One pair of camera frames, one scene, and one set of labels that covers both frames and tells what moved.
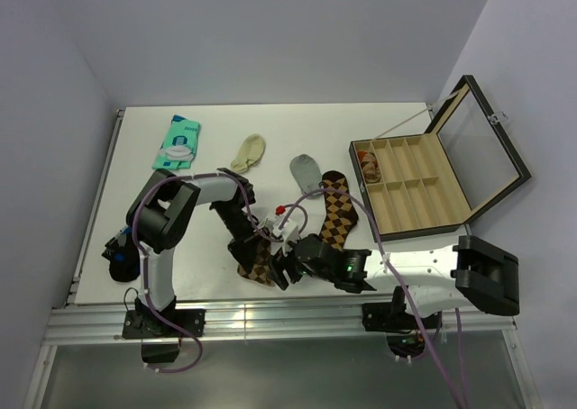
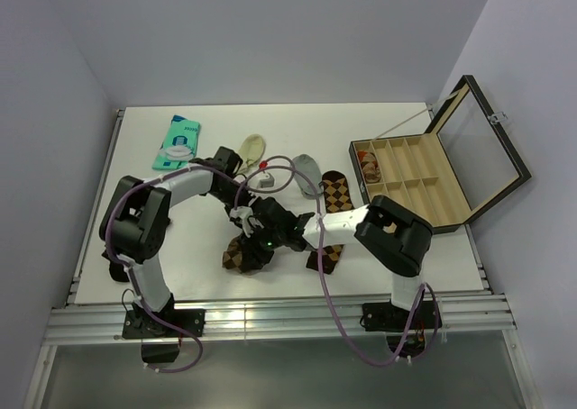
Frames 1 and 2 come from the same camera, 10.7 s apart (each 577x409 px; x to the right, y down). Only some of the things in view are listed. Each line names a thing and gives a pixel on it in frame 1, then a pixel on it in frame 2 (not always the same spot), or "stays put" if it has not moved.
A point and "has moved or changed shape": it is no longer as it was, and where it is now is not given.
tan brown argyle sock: x=260 y=271 has moved or changed shape
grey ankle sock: x=306 y=175 stays put
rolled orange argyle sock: x=370 y=167 stays put
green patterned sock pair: x=178 y=149 stays put
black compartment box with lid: x=437 y=181 stays put
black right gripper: x=278 y=266 to x=254 y=259
